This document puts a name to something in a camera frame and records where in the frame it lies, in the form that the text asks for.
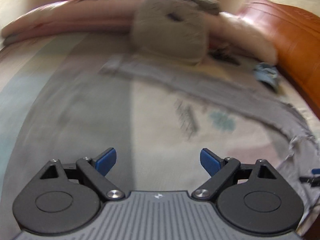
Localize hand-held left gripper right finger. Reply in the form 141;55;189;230
192;148;278;201

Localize black phone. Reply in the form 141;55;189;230
209;46;242;65

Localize patchwork bed sheet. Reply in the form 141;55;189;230
0;30;320;240

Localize folded grey clothes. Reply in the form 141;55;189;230
192;0;222;14

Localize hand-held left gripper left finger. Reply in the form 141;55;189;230
39;147;125;201

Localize grey cat face pillow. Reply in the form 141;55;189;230
130;0;210;65

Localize grey striped pants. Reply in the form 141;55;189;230
99;55;320;230

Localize wooden bed headboard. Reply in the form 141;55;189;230
237;0;320;120

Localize pink folded quilt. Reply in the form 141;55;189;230
1;0;279;63

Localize blue cap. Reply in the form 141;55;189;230
252;62;280;93

